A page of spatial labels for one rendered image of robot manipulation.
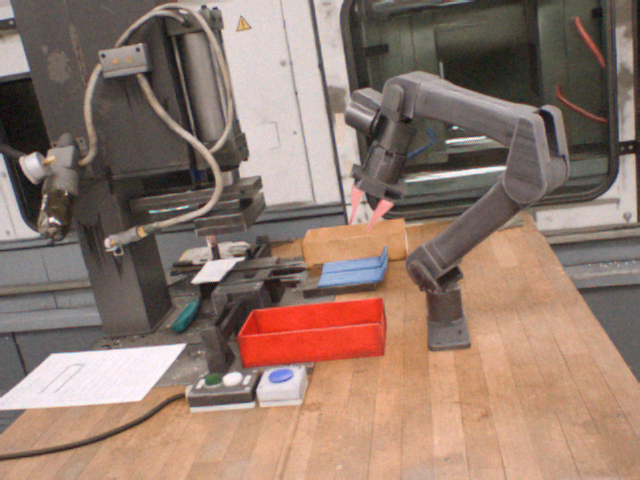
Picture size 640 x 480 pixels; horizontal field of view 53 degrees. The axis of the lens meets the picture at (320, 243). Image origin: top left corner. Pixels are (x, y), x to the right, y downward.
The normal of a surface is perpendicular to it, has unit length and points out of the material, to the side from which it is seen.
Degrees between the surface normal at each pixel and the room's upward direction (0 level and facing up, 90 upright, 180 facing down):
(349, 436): 0
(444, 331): 0
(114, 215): 90
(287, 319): 90
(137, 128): 90
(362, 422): 0
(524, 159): 90
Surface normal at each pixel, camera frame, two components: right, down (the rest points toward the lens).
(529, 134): -0.67, 0.32
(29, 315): -0.24, -0.62
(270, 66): -0.19, 0.31
